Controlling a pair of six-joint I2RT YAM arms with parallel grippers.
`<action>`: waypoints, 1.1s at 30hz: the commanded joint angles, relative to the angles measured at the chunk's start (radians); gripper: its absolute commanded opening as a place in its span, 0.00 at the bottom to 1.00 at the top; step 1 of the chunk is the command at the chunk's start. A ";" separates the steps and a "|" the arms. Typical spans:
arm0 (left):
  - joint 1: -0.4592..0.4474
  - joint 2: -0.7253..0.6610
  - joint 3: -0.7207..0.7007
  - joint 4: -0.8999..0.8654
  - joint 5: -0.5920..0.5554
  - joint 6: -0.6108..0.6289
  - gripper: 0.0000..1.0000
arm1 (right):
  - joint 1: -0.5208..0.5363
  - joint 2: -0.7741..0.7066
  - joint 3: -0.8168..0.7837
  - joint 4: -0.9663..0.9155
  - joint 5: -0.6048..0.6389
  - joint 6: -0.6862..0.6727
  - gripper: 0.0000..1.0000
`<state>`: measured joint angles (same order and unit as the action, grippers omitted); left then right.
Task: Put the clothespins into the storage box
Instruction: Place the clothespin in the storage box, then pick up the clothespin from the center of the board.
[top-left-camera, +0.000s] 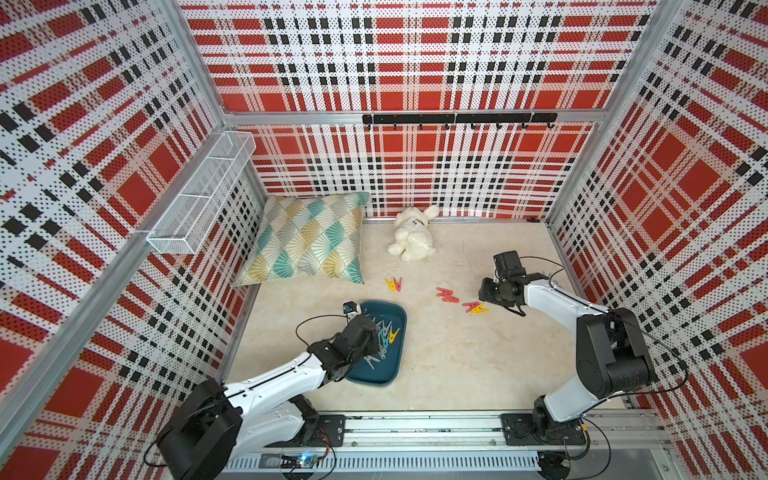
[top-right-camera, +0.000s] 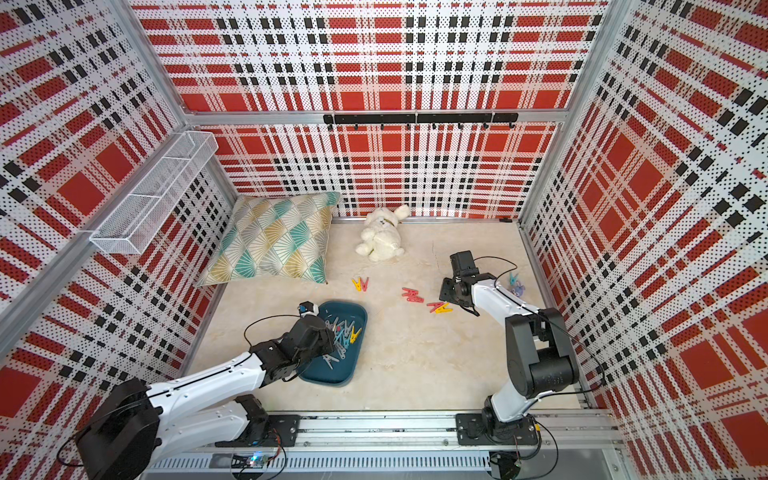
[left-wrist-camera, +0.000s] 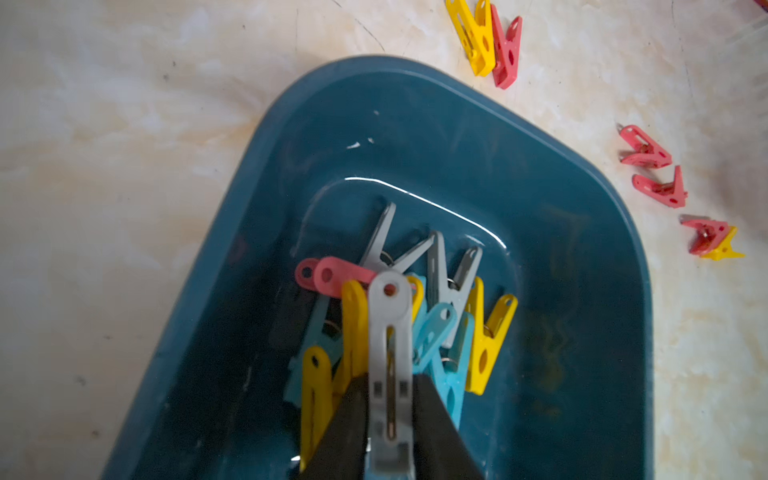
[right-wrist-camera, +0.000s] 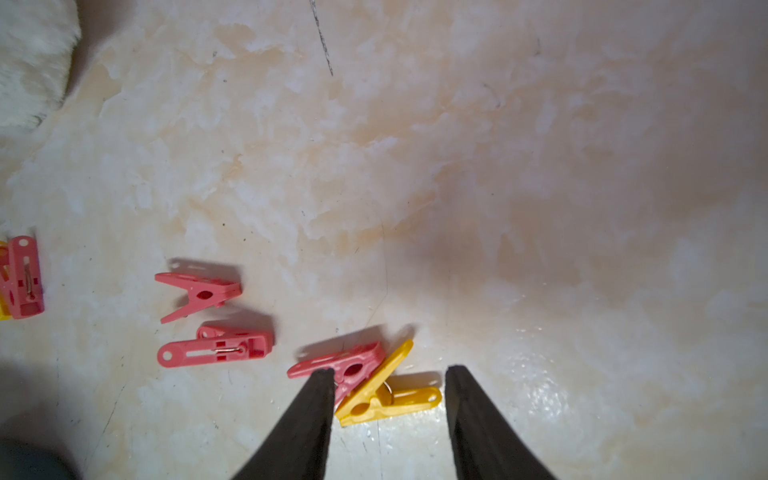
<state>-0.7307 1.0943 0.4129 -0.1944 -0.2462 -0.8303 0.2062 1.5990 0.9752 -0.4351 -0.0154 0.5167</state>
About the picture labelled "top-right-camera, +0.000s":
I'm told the teal plastic storage box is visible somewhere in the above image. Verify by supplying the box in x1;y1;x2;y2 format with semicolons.
299;301;368;387

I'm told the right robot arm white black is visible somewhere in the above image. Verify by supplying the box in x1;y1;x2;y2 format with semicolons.
439;274;580;441

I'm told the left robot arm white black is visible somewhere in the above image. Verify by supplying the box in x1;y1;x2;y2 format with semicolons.
73;313;335;479

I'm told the red clothespin flat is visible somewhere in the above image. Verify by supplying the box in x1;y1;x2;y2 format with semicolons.
402;287;424;303

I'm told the purple clothespin far right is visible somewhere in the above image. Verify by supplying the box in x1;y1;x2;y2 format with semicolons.
510;282;525;297

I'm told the white plush toy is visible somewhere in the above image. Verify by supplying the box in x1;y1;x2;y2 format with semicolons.
355;204;411;262

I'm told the patterned cushion teal yellow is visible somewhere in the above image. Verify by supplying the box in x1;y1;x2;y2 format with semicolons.
198;192;341;286

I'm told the green circuit board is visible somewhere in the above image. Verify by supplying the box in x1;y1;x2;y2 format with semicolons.
231;453;270;469

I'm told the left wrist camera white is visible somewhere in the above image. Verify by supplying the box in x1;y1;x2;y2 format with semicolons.
298;301;319;317

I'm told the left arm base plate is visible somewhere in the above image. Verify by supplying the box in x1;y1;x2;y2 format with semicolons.
238;415;301;447

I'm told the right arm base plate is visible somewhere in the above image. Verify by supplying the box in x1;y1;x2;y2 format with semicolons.
455;410;539;447

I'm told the black hook rail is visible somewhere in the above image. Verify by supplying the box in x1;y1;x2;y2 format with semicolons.
323;112;520;128

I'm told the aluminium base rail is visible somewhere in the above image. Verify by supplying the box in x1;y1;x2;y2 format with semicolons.
278;409;623;451

